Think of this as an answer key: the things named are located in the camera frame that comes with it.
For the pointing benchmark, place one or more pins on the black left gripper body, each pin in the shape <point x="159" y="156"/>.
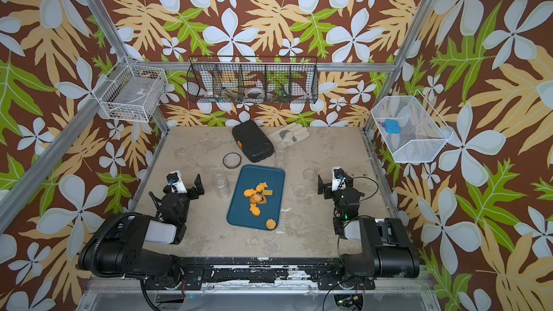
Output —
<point x="191" y="194"/>

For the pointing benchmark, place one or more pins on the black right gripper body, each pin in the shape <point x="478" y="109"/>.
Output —
<point x="330" y="194"/>

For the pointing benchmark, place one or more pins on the clear plastic cookie jar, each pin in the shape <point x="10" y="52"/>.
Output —
<point x="221" y="185"/>

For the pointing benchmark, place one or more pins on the orange cookie pile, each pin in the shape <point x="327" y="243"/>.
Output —
<point x="258" y="196"/>

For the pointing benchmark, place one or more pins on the round orange cookie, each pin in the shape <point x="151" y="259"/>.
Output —
<point x="271" y="224"/>

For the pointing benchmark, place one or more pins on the clear jar with cookies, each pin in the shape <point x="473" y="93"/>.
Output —
<point x="280" y="155"/>

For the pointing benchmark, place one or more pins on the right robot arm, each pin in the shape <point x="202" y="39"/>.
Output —
<point x="386" y="250"/>

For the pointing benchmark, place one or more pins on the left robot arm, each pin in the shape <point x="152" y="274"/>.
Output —
<point x="116" y="249"/>

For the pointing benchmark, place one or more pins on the clear jar lid upper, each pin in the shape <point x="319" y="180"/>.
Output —
<point x="310" y="174"/>

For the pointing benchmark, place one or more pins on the clear jar lid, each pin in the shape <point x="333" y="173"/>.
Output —
<point x="300" y="190"/>
<point x="310" y="174"/>

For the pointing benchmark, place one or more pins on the clear jar lid lower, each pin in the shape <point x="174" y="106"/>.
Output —
<point x="300" y="190"/>

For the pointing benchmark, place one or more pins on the teal plastic tray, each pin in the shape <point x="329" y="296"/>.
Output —
<point x="250" y="177"/>

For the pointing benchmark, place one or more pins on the black plastic tool case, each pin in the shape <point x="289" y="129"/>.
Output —
<point x="252" y="141"/>

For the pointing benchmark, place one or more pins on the blue object in basket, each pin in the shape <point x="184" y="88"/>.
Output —
<point x="392" y="127"/>

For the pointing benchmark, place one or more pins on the white tape roll in basket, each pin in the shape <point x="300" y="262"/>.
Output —
<point x="255" y="93"/>

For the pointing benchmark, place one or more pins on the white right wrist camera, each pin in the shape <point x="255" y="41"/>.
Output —
<point x="338" y="177"/>

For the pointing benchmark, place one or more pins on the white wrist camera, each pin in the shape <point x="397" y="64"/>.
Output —
<point x="338" y="177"/>
<point x="175" y="183"/>

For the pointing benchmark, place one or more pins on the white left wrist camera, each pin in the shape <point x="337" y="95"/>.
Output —
<point x="175" y="183"/>

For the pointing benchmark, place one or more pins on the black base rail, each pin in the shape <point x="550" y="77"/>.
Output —
<point x="198" y="273"/>

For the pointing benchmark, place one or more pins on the white wire basket right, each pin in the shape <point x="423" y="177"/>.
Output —
<point x="424" y="132"/>

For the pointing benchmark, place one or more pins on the white wire basket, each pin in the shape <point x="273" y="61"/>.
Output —
<point x="131" y="91"/>
<point x="424" y="132"/>

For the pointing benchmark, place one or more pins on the black wire basket centre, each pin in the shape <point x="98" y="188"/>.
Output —
<point x="284" y="79"/>

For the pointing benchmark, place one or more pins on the white wire basket left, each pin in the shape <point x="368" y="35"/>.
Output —
<point x="131" y="91"/>

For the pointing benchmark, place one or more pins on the aluminium frame post right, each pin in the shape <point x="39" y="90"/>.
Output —
<point x="394" y="70"/>

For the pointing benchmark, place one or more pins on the aluminium frame post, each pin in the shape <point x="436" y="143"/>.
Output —
<point x="107" y="26"/>
<point x="394" y="70"/>

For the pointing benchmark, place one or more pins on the aluminium frame post left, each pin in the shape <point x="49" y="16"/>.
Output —
<point x="107" y="26"/>

